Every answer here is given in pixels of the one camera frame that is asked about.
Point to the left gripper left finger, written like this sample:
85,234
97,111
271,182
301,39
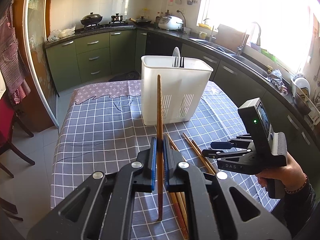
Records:
102,206

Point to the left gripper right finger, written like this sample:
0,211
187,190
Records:
218,208

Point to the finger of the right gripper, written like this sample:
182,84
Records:
216,154
241,141

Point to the wooden chopstick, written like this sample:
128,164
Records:
210,168
180,210
171,159
159,149

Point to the person's right forearm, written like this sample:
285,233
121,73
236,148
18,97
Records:
299,212

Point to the steel kitchen sink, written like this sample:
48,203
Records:
239,58

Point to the green kitchen cabinets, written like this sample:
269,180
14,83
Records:
88,56

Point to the person's right hand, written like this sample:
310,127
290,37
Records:
291,175

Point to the white plastic utensil holder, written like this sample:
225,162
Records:
183,81

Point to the blue checkered tablecloth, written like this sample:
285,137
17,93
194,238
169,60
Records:
103,130

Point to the chrome sink faucet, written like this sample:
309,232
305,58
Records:
245,37

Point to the wooden cutting board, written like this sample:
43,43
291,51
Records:
228,37

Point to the red wooden chair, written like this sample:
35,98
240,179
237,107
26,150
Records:
8,118

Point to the sliding glass door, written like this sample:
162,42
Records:
34,38

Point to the white rice cooker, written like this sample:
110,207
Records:
170,23

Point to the black frying pan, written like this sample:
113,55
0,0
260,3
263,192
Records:
140,21

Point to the checkered purple apron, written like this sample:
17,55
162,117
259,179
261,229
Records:
13,69

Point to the small black pot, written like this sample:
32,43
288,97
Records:
117,18

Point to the plastic bag on counter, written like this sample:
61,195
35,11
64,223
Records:
58,34

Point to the black wok with lid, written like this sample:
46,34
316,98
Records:
91,19

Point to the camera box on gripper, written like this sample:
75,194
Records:
257,124

